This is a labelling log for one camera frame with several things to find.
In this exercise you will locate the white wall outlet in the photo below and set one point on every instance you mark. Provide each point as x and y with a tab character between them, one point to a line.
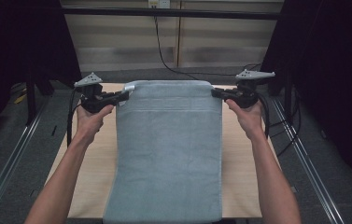
159	3

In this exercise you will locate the person's left hand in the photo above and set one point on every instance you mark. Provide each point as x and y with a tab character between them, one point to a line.
91	123

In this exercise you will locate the metal floor rail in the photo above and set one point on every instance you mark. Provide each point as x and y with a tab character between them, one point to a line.
310	168
8	161

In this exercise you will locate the dark curtain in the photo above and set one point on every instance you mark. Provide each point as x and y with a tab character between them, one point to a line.
335	77
15	46

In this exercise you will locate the light blue towel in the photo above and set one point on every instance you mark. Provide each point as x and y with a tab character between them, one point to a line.
167	149

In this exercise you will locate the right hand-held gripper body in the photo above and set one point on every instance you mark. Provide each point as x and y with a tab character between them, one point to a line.
248	93

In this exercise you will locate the black metal stand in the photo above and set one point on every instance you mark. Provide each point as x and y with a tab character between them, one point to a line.
31	99

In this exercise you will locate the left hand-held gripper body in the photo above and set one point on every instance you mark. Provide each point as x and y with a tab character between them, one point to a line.
92	98

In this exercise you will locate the yellow floor item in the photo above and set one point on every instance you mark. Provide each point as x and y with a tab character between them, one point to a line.
20	99

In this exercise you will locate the person's right hand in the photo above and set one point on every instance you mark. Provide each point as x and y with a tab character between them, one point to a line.
248	119

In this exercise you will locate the black horizontal bar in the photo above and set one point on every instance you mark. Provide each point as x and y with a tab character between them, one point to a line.
170	13

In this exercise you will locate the small black floor item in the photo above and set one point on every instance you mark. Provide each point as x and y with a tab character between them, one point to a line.
53	130

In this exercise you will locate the grey tape piece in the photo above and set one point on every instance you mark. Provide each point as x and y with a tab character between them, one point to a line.
293	189
35	193

